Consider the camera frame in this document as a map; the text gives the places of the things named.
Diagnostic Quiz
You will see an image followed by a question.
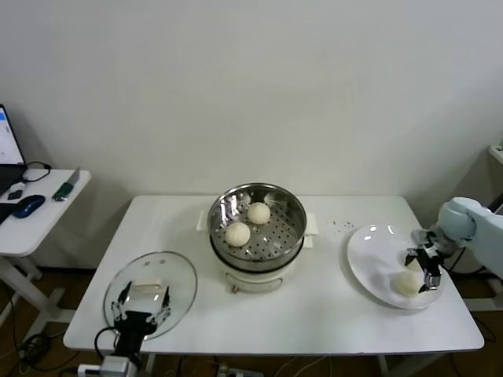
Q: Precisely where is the white power strip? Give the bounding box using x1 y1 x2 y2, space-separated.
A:
214 363 255 377

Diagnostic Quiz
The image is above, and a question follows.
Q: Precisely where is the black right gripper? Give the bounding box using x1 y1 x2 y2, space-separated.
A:
403 234 457 295

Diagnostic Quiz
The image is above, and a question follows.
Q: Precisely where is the black looped desk cable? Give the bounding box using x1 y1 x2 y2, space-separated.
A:
21 160 52 184

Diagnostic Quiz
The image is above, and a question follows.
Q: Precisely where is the white round plate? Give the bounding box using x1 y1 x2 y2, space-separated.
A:
346 224 447 310

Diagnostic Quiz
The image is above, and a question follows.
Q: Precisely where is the small black white dongle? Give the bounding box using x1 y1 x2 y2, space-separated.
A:
6 181 25 201

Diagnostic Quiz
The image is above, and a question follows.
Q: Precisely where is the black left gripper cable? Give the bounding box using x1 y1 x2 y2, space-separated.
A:
95 325 121 359

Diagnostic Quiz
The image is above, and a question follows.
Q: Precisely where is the black laptop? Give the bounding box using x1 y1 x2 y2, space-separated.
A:
0 104 28 197

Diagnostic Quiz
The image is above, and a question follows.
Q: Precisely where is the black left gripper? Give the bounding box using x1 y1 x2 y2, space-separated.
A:
110 280 173 357

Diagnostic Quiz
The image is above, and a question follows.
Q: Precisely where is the black wall cable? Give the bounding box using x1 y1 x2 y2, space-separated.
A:
446 192 503 276

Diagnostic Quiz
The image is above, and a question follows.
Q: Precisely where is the white electric cooker base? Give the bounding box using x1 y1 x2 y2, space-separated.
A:
210 233 315 295

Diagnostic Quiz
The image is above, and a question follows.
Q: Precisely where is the stainless steel steamer basket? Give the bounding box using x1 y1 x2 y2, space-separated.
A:
196 182 319 272

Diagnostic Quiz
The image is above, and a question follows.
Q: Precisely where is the green handled tool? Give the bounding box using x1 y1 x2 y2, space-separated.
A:
52 167 81 203

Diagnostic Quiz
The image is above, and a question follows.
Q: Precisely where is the white steamed baozi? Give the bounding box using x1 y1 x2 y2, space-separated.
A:
401 251 424 273
390 273 426 297
225 222 252 247
246 202 271 225

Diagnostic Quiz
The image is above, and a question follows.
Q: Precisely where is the black floor cable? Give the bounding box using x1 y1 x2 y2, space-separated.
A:
0 282 79 374

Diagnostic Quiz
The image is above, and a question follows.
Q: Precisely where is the glass lid with beige handle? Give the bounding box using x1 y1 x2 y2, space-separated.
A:
102 251 198 342

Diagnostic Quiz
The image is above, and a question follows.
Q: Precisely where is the blue computer mouse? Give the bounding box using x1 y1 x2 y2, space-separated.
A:
10 194 46 218

